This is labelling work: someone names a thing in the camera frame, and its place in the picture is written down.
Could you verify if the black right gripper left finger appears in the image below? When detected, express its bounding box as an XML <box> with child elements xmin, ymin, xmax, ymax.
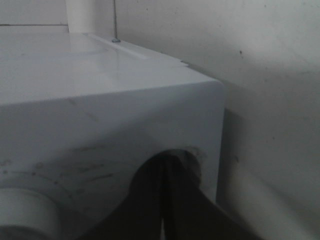
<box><xmin>82</xmin><ymin>152</ymin><xmax>166</xmax><ymax>240</ymax></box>

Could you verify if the grey microwave power cord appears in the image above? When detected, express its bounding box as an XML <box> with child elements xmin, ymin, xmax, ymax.
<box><xmin>111</xmin><ymin>0</ymin><xmax>121</xmax><ymax>43</ymax></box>

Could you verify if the white microwave oven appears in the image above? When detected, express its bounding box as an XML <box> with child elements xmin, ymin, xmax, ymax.
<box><xmin>0</xmin><ymin>32</ymin><xmax>226</xmax><ymax>240</ymax></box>

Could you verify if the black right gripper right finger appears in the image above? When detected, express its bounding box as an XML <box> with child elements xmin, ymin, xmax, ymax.
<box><xmin>162</xmin><ymin>153</ymin><xmax>255</xmax><ymax>240</ymax></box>

